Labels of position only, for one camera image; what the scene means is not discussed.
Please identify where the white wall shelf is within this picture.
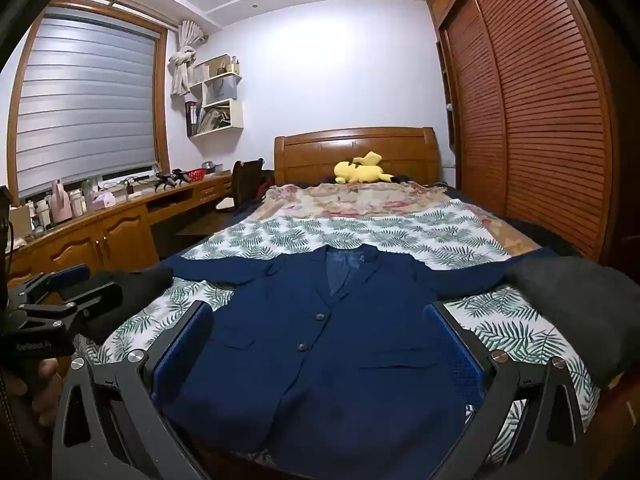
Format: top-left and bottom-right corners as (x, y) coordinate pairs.
(186, 55), (244, 138)

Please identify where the wooden headboard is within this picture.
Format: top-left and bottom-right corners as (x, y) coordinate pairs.
(274, 126), (441, 186)

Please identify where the yellow plush toy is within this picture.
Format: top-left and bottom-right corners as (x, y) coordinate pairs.
(334, 151), (395, 185)

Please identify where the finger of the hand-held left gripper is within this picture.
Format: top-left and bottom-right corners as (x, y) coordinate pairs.
(22, 282), (123, 333)
(7, 266), (91, 306)

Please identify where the grey window blind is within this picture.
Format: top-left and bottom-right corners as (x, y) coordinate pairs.
(17, 15), (156, 198)

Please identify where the person's left hand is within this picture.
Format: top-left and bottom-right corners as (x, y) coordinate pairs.
(22, 359), (63, 428)

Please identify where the tied white curtain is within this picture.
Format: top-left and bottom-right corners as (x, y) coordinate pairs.
(170, 20), (207, 97)

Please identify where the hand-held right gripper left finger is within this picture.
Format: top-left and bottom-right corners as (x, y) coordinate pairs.
(52, 301), (215, 480)

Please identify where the dark chair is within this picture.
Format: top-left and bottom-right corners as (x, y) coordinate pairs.
(216, 159), (266, 211)

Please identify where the black device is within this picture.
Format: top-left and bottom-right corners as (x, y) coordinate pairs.
(155, 170), (191, 193)

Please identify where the wooden louvered wardrobe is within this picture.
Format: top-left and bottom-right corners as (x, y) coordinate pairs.
(427, 0), (631, 266)

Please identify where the wooden desk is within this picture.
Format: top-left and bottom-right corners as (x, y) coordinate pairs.
(0, 172), (236, 291)

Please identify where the dark grey cloth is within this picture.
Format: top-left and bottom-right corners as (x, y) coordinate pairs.
(507, 255), (640, 391)

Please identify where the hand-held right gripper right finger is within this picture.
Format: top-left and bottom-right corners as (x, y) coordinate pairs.
(422, 301), (586, 480)

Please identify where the black cloth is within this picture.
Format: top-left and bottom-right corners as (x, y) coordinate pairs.
(75, 266), (173, 346)

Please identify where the navy blue suit jacket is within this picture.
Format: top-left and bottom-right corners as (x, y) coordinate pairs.
(160, 244), (556, 468)

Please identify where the leaf-print bed sheet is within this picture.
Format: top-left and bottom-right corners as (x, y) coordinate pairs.
(75, 200), (601, 466)

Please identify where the wooden window frame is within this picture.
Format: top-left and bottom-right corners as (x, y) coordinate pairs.
(7, 0), (171, 206)

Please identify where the pink bottle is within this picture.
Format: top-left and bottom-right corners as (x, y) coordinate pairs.
(50, 180), (73, 223)

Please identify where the floral blanket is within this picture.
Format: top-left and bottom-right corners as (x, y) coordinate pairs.
(260, 182), (541, 261)

